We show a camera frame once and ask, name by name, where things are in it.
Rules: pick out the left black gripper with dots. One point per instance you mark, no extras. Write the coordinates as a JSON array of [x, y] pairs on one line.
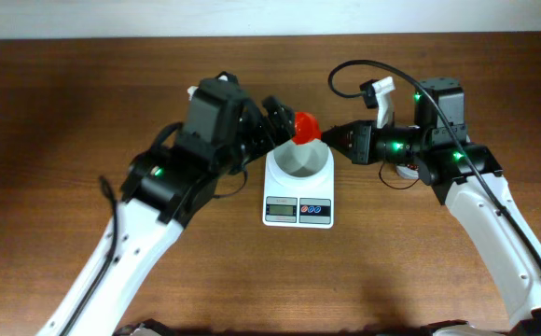
[[264, 138]]

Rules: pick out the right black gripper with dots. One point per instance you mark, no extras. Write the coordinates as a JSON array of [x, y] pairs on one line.
[[359, 149]]

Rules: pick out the red measuring scoop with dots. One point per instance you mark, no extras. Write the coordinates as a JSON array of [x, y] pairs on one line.
[[307, 128]]

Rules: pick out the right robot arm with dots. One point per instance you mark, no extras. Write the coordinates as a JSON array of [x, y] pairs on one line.
[[465, 177]]

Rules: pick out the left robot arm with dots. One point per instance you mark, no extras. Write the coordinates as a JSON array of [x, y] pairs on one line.
[[166, 186]]

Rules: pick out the white round bowl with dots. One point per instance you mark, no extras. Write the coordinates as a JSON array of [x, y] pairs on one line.
[[301, 160]]

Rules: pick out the white digital kitchen scale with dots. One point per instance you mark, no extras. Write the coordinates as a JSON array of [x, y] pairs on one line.
[[299, 202]]

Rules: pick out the clear plastic bean container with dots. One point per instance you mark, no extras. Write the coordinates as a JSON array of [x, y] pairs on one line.
[[409, 172]]

